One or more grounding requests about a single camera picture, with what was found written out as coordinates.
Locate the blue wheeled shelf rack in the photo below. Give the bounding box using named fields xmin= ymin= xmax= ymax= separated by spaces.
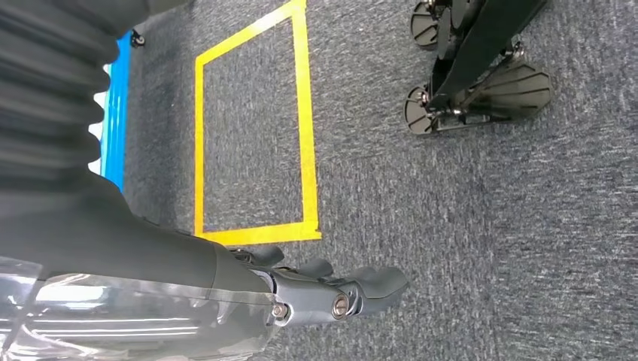
xmin=87 ymin=29 xmax=147 ymax=194

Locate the yellow floor tape square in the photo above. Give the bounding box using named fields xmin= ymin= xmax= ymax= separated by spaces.
xmin=193 ymin=0 xmax=323 ymax=247

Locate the black robot foot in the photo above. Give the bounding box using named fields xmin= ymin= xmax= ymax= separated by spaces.
xmin=403 ymin=54 xmax=554 ymax=135
xmin=409 ymin=0 xmax=479 ymax=61

